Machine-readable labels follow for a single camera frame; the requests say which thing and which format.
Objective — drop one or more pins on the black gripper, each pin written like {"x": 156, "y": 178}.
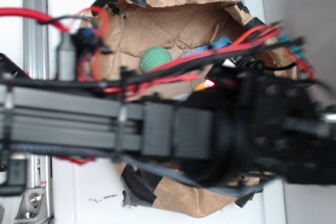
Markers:
{"x": 268, "y": 124}

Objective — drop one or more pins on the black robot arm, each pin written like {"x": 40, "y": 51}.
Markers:
{"x": 167, "y": 137}

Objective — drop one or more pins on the blue sponge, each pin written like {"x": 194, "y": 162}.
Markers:
{"x": 222, "y": 42}

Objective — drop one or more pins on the green dimpled ball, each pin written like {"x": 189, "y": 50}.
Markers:
{"x": 154, "y": 57}

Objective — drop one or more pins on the crumpled brown paper bag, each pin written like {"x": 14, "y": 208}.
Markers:
{"x": 130, "y": 28}

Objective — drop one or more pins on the metal corner bracket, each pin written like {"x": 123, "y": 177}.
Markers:
{"x": 33, "y": 206}

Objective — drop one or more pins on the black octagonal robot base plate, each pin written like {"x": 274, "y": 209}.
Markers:
{"x": 8, "y": 66}

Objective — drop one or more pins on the aluminium extrusion rail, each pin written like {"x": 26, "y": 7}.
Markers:
{"x": 36, "y": 63}

